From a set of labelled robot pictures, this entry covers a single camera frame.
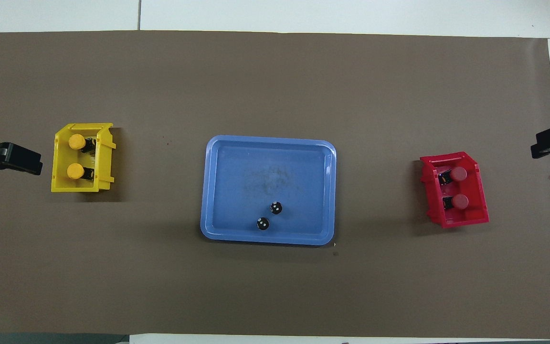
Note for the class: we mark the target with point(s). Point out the small black knob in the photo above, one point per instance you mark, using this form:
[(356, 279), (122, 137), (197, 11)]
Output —
[(262, 223), (276, 208)]

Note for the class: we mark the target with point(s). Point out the brown table mat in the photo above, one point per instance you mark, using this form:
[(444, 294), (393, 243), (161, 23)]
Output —
[(160, 277)]

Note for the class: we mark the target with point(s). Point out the blue plastic tray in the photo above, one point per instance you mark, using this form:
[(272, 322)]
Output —
[(237, 191)]

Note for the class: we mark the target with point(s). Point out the red plastic bin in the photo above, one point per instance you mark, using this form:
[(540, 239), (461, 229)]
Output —
[(475, 210)]

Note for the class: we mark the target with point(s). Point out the red push button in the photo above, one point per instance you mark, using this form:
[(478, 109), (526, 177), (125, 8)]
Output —
[(460, 201), (458, 174)]

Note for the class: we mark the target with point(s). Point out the yellow push button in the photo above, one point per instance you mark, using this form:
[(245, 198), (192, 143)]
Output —
[(74, 171), (76, 142)]

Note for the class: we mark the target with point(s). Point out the yellow plastic bin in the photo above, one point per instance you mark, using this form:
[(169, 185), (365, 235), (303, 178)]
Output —
[(59, 184)]

